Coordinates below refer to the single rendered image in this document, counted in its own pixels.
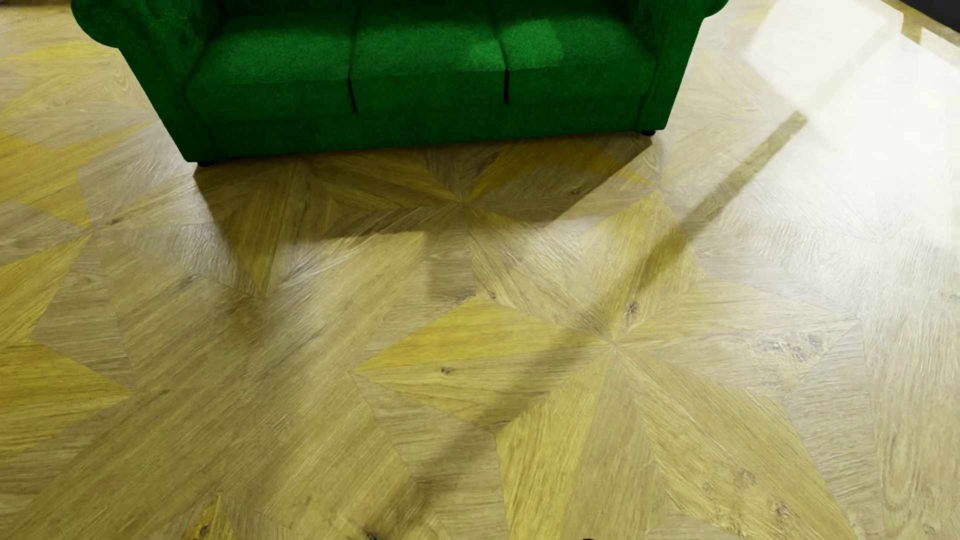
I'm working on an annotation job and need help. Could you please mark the green fabric sofa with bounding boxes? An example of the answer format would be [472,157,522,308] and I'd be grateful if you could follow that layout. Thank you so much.
[70,0,729,165]

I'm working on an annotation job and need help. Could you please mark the green sofa seat cushion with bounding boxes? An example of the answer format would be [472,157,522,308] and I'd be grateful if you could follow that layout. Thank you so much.
[348,9,509,114]
[491,7,659,106]
[185,10,360,120]

